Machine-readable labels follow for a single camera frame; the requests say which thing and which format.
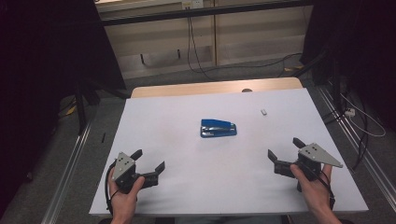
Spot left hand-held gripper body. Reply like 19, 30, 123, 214
111, 151, 160, 194

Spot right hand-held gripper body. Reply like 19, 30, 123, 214
274, 142, 344, 182

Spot blue stapler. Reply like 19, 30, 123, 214
200, 119, 238, 139

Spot person's left hand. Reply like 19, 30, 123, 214
107, 167, 147, 218

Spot person's right hand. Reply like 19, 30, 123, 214
289, 163, 336, 218

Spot white board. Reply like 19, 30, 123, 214
89, 88, 369, 217

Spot black stand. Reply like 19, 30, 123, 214
74, 78, 129, 136

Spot yellow floor tape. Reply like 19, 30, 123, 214
284, 64, 304, 73
64, 104, 78, 118

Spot person's legs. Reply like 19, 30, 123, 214
99, 215, 354, 224

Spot black stand leg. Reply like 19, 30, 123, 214
291, 50, 329, 78

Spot wooden table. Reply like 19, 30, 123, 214
130, 77, 304, 99

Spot black curtain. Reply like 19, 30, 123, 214
0, 0, 126, 216
300, 0, 396, 132

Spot beige shelf unit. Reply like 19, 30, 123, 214
94, 0, 314, 80

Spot black horizontal bar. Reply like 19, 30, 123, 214
101, 0, 312, 27

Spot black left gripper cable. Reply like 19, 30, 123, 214
105, 161, 121, 217

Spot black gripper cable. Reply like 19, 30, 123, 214
311, 169, 337, 210
105, 161, 121, 217

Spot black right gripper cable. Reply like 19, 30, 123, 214
311, 169, 337, 210

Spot black floor cables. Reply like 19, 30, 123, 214
321, 91, 371, 171

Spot metal floor rail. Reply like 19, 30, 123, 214
41, 119, 93, 224
317, 86, 396, 213

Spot white cable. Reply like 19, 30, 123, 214
340, 92, 388, 138

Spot black hanging cables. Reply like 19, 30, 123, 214
186, 16, 303, 82

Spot white wall socket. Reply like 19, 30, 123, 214
181, 0, 205, 9

